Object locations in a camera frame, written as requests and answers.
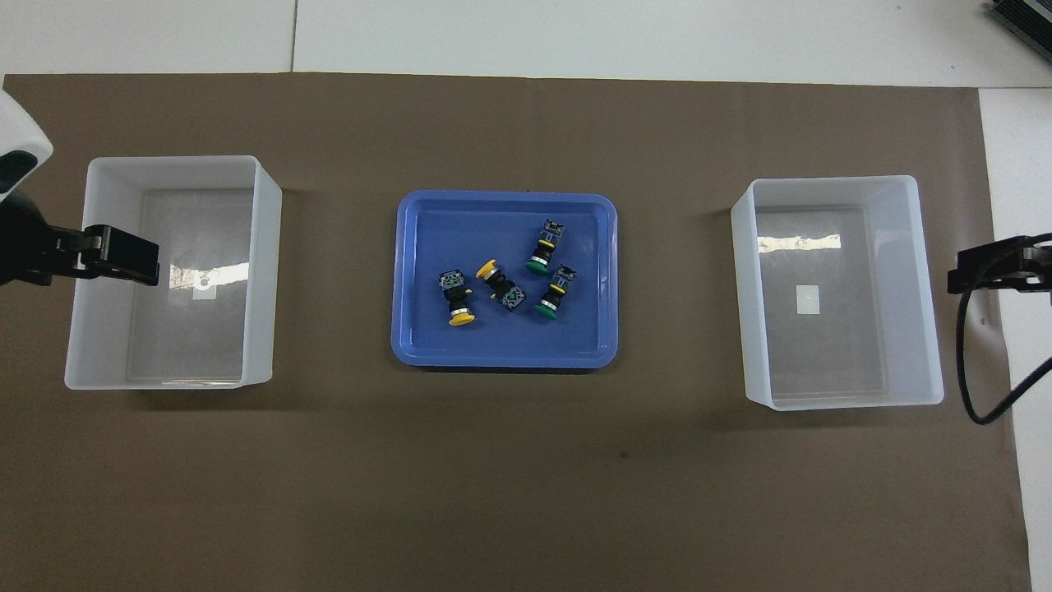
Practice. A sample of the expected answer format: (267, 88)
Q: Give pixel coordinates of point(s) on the black object at corner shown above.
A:
(1023, 20)

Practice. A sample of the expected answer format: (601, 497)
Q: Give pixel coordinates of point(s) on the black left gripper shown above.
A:
(23, 242)

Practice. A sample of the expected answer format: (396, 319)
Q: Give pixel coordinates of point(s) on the white paper label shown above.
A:
(203, 292)
(808, 300)

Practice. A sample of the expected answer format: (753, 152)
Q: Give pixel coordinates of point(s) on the blue plastic tray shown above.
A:
(501, 337)

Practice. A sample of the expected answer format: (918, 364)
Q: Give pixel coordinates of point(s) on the brown paper table mat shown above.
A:
(526, 493)

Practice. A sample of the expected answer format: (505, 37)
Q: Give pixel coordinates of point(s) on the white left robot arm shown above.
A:
(20, 131)

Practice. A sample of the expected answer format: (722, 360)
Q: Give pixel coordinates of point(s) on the green push button switch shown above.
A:
(556, 289)
(545, 244)

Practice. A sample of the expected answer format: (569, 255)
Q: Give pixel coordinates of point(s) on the yellow push button switch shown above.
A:
(457, 300)
(501, 288)

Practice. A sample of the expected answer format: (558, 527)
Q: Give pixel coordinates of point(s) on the translucent white plastic box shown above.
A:
(830, 362)
(189, 345)

